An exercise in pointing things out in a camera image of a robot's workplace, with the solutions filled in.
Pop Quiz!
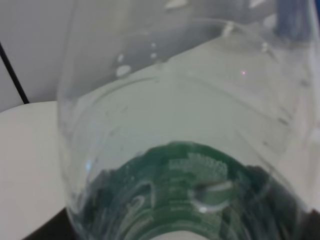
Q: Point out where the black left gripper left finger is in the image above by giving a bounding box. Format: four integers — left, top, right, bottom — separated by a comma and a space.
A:
24, 208, 77, 240

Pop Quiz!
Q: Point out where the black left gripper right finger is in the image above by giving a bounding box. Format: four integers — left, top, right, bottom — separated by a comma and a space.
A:
299, 210, 320, 240

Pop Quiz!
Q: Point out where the clear bottle green label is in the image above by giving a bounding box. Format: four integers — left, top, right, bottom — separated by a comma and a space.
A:
57, 0, 320, 240

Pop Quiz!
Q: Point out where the blue sleeved paper cup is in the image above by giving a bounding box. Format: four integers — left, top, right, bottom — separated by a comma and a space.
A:
275, 0, 311, 42

